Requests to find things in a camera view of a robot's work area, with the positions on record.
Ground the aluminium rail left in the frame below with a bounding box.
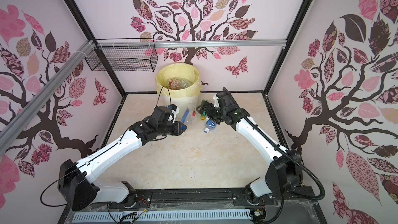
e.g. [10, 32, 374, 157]
[1, 40, 95, 154]

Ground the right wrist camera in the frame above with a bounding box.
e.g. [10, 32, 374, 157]
[213, 94, 219, 108]

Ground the yellow plastic bin liner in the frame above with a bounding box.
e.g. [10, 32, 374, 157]
[155, 63, 202, 99]

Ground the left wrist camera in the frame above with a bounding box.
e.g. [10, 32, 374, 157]
[168, 104, 179, 123]

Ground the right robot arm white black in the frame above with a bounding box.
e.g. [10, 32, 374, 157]
[196, 91, 302, 198]

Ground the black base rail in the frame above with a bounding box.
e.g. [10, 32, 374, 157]
[58, 188, 326, 224]

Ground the green bottle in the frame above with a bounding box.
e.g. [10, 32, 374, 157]
[198, 100, 208, 121]

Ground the black wire mesh basket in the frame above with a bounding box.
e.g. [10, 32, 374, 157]
[85, 37, 158, 72]

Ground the white slotted cable duct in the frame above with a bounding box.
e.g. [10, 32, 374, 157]
[68, 209, 251, 224]

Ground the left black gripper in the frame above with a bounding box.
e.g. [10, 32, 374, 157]
[158, 121, 187, 136]

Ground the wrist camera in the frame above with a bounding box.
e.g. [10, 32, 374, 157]
[168, 104, 179, 123]
[213, 94, 219, 108]

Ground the bottle blue red label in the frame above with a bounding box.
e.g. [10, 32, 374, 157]
[181, 108, 197, 125]

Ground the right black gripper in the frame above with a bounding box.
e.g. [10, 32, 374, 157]
[196, 101, 227, 123]

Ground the black corrugated cable conduit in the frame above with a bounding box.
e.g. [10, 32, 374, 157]
[223, 86, 326, 200]

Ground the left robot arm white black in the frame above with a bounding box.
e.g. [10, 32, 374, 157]
[58, 104, 187, 212]

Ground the red yellow label bottle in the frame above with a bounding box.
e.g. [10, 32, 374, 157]
[169, 78, 181, 90]

